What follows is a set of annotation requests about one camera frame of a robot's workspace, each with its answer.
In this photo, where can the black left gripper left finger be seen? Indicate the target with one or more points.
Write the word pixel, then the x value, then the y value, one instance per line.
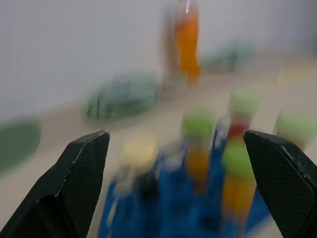
pixel 62 188

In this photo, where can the red tube with green cap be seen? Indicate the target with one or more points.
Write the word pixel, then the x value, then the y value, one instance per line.
pixel 244 114

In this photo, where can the green round plate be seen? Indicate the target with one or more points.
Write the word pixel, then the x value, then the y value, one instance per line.
pixel 17 146

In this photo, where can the dark tube with yellow cap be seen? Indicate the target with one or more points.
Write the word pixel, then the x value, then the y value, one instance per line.
pixel 138 161

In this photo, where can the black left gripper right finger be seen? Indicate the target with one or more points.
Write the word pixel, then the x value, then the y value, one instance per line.
pixel 284 178

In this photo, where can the orange liquid bottle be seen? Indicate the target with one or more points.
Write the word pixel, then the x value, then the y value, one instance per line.
pixel 188 42

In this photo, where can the orange tube with green cap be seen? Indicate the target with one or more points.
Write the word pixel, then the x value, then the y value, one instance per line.
pixel 198 148
pixel 237 183

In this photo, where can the blue test tube rack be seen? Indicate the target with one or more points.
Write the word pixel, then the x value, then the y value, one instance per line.
pixel 173 198

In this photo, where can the green checkered bowl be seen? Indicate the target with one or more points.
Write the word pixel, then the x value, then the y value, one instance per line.
pixel 122 95
pixel 227 55

